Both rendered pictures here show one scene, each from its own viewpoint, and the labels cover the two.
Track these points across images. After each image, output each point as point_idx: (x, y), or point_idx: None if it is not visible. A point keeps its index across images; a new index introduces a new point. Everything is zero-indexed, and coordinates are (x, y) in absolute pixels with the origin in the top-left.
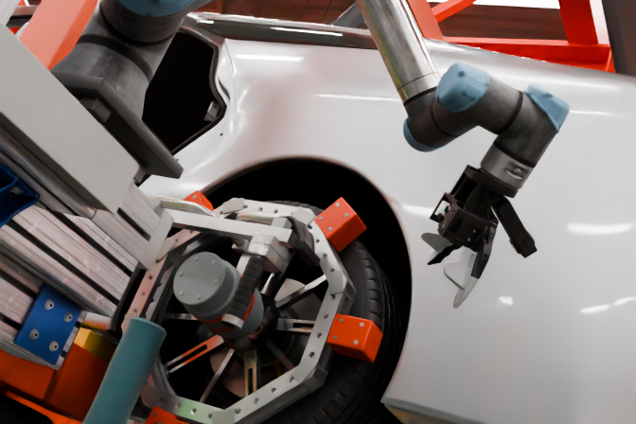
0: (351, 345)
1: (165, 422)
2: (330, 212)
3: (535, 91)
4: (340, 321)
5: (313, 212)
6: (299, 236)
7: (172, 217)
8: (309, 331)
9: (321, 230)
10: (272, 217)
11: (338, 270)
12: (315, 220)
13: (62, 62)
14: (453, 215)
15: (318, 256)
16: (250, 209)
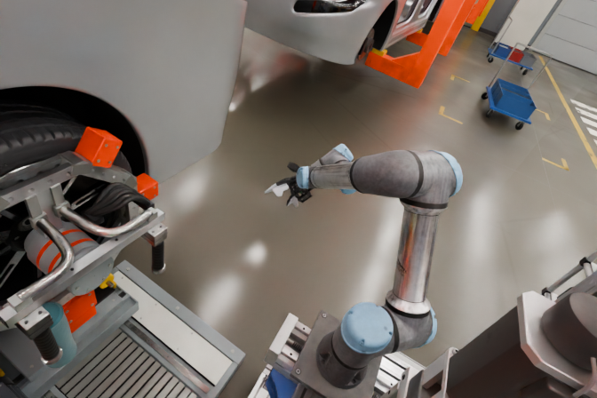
0: (153, 197)
1: (69, 307)
2: (103, 152)
3: (352, 159)
4: (143, 195)
5: (45, 143)
6: (147, 202)
7: (290, 314)
8: (90, 198)
9: (102, 166)
10: (147, 218)
11: (128, 177)
12: (94, 164)
13: (365, 372)
14: (309, 197)
15: (110, 180)
16: (19, 197)
